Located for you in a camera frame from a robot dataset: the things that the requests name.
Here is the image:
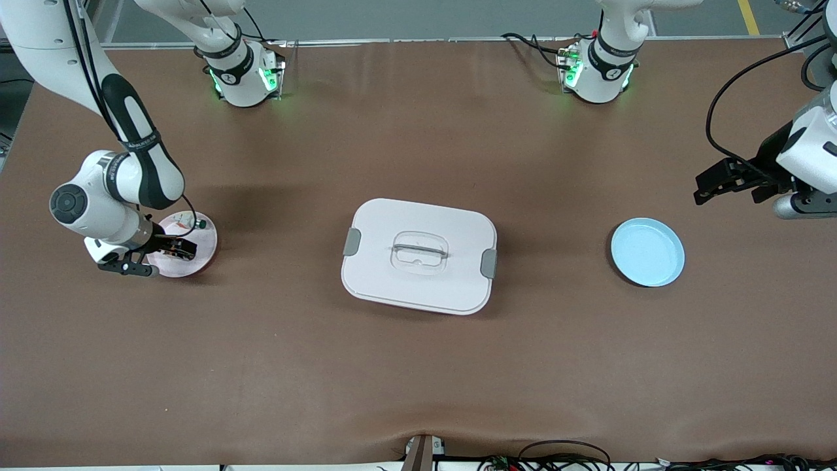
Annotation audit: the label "white lidded storage box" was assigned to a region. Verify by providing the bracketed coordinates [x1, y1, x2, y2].
[341, 198, 498, 317]

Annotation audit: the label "pink round plate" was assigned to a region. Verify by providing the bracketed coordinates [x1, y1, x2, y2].
[146, 211, 218, 279]

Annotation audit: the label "light blue round plate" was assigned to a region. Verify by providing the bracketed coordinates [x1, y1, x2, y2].
[611, 218, 686, 288]

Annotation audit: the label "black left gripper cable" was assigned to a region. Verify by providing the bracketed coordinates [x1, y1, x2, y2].
[705, 33, 837, 177]

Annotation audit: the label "aluminium frame post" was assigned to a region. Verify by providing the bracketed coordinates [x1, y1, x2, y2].
[781, 26, 821, 52]

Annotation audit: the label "clear box lid handle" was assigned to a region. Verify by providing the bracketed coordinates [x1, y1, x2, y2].
[390, 231, 451, 275]

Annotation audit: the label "black arm base cables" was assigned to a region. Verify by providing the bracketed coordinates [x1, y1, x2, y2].
[500, 31, 573, 71]

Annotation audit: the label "tangled cable bundle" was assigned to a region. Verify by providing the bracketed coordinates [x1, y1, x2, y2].
[477, 451, 837, 471]

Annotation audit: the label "brown table edge post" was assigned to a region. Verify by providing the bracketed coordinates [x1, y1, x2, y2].
[400, 434, 434, 471]

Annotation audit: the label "black looped cable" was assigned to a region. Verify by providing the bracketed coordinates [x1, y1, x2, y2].
[518, 440, 613, 471]

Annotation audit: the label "metal table edge rail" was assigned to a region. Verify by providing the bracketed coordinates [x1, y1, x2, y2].
[59, 36, 785, 50]

